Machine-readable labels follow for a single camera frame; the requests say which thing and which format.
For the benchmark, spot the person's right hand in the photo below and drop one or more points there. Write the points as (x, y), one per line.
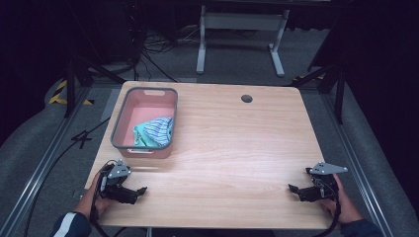
(346, 207)

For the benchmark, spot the black metal stand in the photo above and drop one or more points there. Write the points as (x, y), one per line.
(339, 95)
(70, 85)

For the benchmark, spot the pink basket with grey rim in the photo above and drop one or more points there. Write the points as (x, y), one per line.
(145, 110)

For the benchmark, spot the black tape cross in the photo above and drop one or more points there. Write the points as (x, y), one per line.
(81, 139)

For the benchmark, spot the teal and blue striped cloth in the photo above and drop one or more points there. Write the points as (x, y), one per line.
(158, 131)

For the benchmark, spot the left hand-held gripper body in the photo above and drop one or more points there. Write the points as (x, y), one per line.
(113, 174)

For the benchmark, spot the grey metal desk frame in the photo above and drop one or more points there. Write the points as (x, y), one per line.
(242, 21)

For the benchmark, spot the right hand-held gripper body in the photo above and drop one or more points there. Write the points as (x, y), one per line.
(324, 184)

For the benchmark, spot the yellow and black floor tape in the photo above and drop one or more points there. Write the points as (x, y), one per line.
(56, 98)

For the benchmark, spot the aluminium floor rail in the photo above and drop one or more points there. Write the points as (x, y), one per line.
(42, 171)
(355, 164)

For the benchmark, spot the person's left hand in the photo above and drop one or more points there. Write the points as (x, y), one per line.
(94, 202)

